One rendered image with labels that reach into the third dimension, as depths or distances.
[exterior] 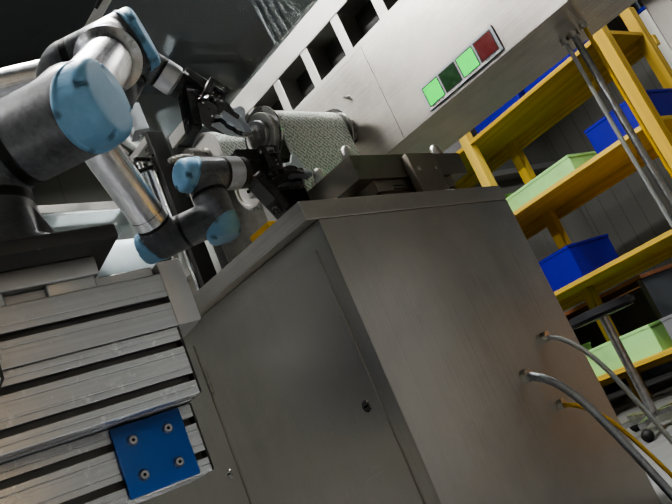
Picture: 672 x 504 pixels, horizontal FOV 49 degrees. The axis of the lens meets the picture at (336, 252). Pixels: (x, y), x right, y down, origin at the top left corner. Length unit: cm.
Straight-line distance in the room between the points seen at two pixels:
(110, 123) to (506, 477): 92
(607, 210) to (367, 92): 685
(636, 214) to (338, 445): 736
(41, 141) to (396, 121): 119
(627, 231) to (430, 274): 724
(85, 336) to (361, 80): 134
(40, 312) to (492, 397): 87
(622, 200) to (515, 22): 692
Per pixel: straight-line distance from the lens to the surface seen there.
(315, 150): 185
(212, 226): 152
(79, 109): 95
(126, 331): 93
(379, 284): 136
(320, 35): 222
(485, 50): 181
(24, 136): 98
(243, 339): 156
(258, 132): 185
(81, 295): 93
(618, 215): 868
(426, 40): 193
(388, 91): 200
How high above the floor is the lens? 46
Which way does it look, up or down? 15 degrees up
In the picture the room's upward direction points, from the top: 23 degrees counter-clockwise
